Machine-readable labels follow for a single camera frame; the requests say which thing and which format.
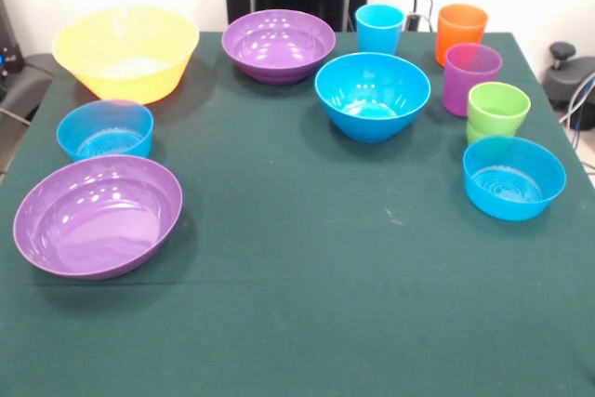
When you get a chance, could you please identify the large blue plastic bowl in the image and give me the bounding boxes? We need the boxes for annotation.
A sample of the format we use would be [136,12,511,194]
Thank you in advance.
[314,51,432,144]

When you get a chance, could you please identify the yellow plastic bowl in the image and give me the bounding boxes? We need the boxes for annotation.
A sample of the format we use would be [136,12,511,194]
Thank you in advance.
[50,5,201,106]

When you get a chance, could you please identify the blue plastic cup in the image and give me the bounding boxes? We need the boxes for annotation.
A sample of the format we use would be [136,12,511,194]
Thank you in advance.
[354,3,406,56]

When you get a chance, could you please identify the black clamp with knob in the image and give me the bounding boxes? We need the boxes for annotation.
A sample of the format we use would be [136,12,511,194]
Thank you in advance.
[540,42,595,105]

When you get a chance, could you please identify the small blue plastic bowl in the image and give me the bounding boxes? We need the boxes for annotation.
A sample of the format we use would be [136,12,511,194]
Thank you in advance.
[462,136,568,222]
[56,99,155,163]

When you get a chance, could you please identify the green plastic cup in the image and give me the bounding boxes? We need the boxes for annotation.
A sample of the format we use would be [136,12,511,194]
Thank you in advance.
[467,81,532,139]
[466,121,490,146]

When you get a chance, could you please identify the dark green table cloth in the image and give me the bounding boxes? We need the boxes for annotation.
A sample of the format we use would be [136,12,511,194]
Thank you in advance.
[0,30,595,397]

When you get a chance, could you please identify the grey blue cable bundle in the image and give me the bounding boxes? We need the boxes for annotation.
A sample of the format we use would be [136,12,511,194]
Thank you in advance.
[559,70,595,175]

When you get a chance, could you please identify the orange plastic cup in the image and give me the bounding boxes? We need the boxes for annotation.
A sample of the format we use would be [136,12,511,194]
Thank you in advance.
[434,3,489,68]

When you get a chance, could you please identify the purple plastic cup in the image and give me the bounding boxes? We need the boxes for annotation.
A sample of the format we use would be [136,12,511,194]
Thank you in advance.
[442,42,504,118]

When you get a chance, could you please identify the black equipment box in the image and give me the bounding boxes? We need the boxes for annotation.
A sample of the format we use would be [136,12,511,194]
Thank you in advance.
[0,0,62,122]

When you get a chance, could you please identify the purple plastic bowl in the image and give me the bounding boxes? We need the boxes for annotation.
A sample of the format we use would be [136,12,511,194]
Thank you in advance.
[220,8,337,86]
[12,154,184,282]

